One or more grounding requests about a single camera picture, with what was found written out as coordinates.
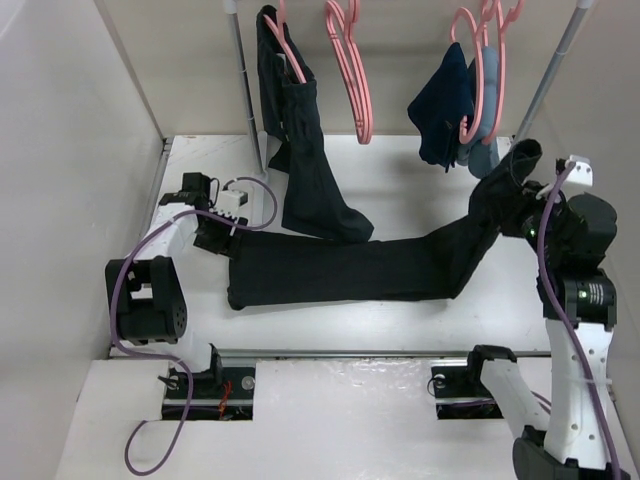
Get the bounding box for pink hanger holding blue jeans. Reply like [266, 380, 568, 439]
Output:
[478, 0, 525, 145]

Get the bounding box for black trousers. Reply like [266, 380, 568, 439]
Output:
[227, 139, 543, 310]
[256, 5, 374, 243]

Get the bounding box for pink hanger holding navy trousers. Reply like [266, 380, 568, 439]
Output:
[449, 7, 485, 145]

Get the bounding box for empty pink hanger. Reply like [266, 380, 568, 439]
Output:
[325, 1, 374, 145]

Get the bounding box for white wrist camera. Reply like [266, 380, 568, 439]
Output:
[214, 188, 249, 218]
[556, 154, 594, 189]

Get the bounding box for pink hanger holding black trousers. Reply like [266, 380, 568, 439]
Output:
[262, 0, 314, 84]

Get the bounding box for grey clothes rack frame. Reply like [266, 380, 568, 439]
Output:
[223, 0, 593, 171]

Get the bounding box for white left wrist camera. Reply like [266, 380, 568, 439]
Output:
[214, 188, 249, 218]

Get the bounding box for black trousers on hanger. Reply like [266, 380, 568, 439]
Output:
[256, 5, 374, 243]

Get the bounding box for navy blue trousers on hanger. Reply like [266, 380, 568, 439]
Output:
[407, 42, 474, 171]

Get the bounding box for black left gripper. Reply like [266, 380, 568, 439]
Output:
[195, 207, 246, 261]

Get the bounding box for light blue jeans on hanger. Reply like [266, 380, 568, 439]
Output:
[455, 46, 500, 179]

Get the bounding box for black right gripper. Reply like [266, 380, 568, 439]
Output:
[485, 178, 566, 263]

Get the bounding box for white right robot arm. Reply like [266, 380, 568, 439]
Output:
[462, 182, 631, 479]

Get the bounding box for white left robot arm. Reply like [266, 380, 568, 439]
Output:
[105, 173, 248, 397]

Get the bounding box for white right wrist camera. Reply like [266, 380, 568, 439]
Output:
[556, 154, 594, 189]

